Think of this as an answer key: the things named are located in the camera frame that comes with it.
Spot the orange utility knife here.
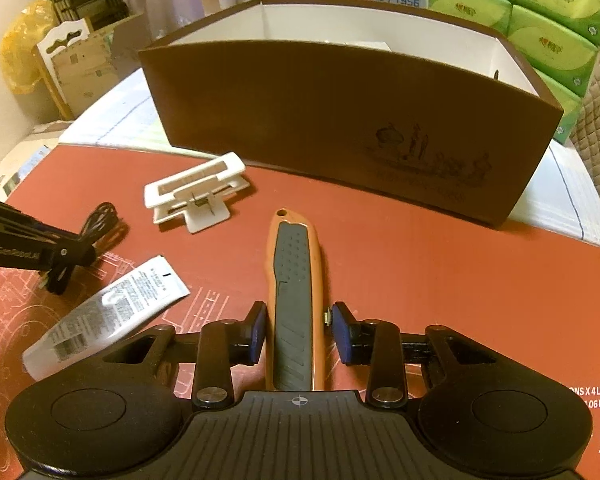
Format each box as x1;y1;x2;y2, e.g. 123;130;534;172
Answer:
266;207;327;392

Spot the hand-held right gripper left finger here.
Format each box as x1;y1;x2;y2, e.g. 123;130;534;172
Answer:
102;301;269;408

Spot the yellow plastic bag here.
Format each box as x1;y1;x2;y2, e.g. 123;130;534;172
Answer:
1;0;56;96

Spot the open cardboard box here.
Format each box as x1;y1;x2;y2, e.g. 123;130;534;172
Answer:
35;12;153;121

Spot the black usb cable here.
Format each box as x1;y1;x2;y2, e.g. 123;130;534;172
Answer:
40;202;128;291

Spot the white phone holder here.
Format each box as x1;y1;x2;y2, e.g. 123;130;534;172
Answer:
144;151;246;235

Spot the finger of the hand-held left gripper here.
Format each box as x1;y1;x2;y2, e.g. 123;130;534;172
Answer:
42;259;74;296
0;192;99;267

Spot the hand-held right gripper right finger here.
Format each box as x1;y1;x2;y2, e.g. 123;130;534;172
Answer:
332;301;499;407

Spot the stack of green tissue packets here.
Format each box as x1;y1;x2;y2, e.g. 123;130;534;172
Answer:
427;0;600;146

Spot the white tube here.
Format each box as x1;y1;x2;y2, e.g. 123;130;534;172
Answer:
21;255;191;381

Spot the brown storage box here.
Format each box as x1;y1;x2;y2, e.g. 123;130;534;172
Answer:
137;0;565;226

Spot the red cardboard sheet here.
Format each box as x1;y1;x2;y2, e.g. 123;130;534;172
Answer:
0;144;600;461

